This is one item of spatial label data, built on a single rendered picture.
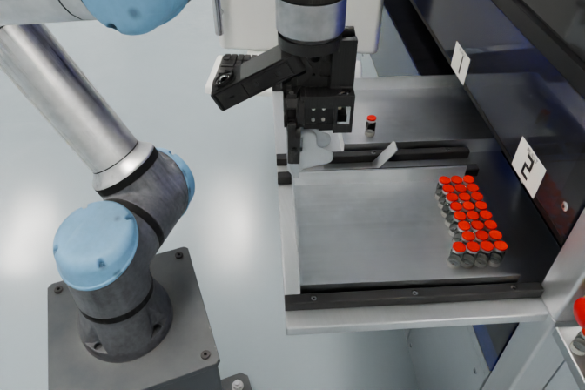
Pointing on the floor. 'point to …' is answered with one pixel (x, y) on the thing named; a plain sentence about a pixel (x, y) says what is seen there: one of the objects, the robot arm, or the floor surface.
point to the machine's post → (513, 353)
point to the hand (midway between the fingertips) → (291, 169)
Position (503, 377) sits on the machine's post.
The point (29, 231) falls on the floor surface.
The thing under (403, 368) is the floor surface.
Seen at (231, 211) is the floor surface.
